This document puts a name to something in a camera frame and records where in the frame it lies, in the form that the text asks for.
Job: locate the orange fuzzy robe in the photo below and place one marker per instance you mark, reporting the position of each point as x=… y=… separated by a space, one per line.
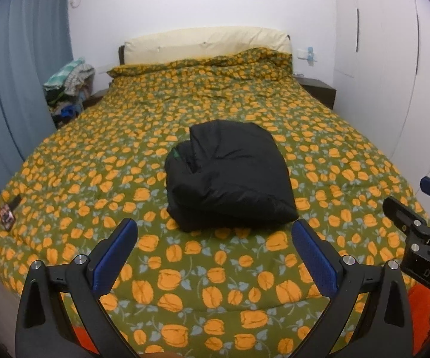
x=86 y=343

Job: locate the black puffer jacket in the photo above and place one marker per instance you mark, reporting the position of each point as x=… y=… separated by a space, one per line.
x=230 y=171

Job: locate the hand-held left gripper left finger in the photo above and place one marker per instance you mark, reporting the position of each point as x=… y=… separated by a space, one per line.
x=114 y=257

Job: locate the pile of clothes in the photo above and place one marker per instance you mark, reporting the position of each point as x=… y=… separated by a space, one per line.
x=69 y=78

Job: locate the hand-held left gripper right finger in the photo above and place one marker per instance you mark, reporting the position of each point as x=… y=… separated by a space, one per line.
x=315 y=261

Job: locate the white wall socket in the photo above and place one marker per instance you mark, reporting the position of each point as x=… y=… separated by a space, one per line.
x=308 y=54

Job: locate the blue curtain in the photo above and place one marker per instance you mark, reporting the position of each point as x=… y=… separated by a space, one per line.
x=13 y=82

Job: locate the green orange floral duvet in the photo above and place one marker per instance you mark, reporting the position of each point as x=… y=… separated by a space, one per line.
x=125 y=138

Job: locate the dark wooden nightstand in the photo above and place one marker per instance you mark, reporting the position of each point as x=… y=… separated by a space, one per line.
x=317 y=91
x=94 y=99

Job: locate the cream pillow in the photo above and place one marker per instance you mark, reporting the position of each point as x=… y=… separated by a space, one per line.
x=200 y=43

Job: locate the white wardrobe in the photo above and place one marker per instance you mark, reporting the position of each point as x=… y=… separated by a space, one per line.
x=386 y=63

